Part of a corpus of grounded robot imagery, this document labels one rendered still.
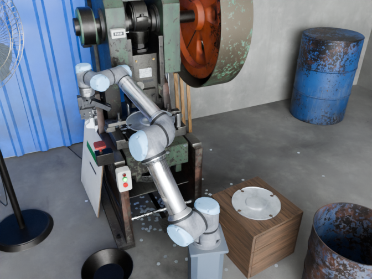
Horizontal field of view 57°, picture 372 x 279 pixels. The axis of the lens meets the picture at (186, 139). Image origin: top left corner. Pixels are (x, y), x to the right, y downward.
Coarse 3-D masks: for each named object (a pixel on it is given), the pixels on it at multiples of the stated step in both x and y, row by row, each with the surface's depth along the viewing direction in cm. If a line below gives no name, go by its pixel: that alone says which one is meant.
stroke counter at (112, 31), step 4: (116, 28) 170; (120, 28) 170; (112, 32) 167; (116, 32) 168; (120, 32) 169; (124, 32) 170; (112, 36) 168; (116, 36) 169; (120, 36) 170; (124, 36) 171
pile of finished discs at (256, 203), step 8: (240, 192) 215; (248, 192) 215; (256, 192) 215; (264, 192) 214; (232, 200) 208; (240, 200) 208; (248, 200) 207; (256, 200) 207; (264, 200) 207; (272, 200) 208; (240, 208) 202; (248, 208) 202; (256, 208) 201; (264, 208) 202; (272, 208) 202; (280, 208) 201; (248, 216) 196; (256, 216) 196; (264, 216) 196
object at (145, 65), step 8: (136, 48) 193; (144, 48) 193; (136, 56) 187; (144, 56) 189; (152, 56) 191; (136, 64) 189; (144, 64) 191; (152, 64) 193; (136, 72) 191; (144, 72) 193; (152, 72) 195; (136, 80) 194; (144, 80) 196; (152, 80) 198; (144, 88) 198; (152, 88) 198; (152, 96) 198
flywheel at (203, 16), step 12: (180, 0) 217; (192, 0) 202; (204, 0) 189; (216, 0) 170; (204, 12) 192; (216, 12) 179; (180, 24) 225; (192, 24) 201; (204, 24) 195; (216, 24) 182; (180, 36) 226; (204, 36) 198; (216, 36) 185; (180, 48) 225; (192, 48) 216; (204, 48) 201; (216, 48) 180; (192, 60) 218; (204, 60) 204; (192, 72) 215; (204, 72) 200
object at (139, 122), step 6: (132, 114) 212; (138, 114) 212; (168, 114) 212; (126, 120) 204; (132, 120) 205; (138, 120) 205; (144, 120) 204; (174, 120) 204; (132, 126) 199; (138, 126) 199; (144, 126) 199
